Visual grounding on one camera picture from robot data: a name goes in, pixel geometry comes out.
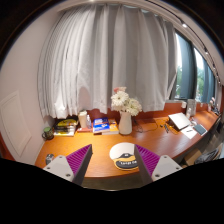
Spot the white ribbed flower vase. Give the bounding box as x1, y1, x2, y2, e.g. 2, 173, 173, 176
119, 112, 132, 135

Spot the clear acrylic display stand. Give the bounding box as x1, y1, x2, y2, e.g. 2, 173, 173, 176
186, 99, 197, 117

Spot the yellow black book stack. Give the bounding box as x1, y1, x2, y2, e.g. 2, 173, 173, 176
53, 119, 78, 137

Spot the orange yellow book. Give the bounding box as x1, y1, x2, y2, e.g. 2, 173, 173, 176
103, 119, 119, 135

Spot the dark green mug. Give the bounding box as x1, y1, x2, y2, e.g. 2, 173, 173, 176
42, 127, 54, 140

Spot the white box container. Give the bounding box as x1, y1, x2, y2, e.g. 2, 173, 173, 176
78, 111, 87, 128

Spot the round penguin mouse pad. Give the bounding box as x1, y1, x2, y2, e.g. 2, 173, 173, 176
109, 142, 138, 171

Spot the white laptop on stand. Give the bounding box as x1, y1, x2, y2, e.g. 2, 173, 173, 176
169, 112, 191, 130

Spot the white paper sheet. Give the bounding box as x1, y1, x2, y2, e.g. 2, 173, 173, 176
181, 126, 197, 139

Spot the blue book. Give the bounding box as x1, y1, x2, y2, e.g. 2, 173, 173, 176
93, 118, 110, 133

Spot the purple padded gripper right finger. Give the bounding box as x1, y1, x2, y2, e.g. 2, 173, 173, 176
134, 145, 182, 184

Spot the white flower bouquet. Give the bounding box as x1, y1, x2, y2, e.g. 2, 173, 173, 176
111, 87, 142, 116

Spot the grey window curtain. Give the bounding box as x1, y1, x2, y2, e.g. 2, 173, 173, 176
175, 34, 196, 100

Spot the black cable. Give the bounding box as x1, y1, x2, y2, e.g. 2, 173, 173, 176
133, 117, 170, 134

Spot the white curtain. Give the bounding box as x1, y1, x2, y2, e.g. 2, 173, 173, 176
38, 4, 177, 118

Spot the dark tablet device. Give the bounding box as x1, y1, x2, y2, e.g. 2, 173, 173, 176
194, 124, 207, 136

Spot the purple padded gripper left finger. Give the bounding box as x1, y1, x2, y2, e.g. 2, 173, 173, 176
44, 145, 93, 186

